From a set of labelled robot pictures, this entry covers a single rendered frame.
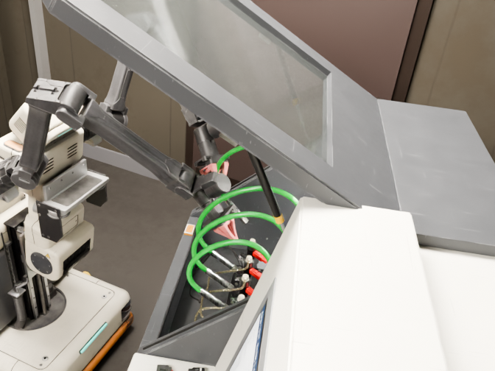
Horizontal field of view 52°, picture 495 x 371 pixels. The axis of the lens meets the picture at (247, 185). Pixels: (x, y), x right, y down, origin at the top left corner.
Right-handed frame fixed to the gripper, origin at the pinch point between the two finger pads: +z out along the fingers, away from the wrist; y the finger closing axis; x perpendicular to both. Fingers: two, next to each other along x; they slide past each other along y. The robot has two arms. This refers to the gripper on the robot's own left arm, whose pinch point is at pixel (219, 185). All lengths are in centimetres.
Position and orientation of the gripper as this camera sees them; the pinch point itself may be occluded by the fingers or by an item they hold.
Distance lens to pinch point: 161.3
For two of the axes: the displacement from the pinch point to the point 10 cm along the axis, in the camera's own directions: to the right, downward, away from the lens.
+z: 3.0, 9.4, -1.8
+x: -6.3, 3.4, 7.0
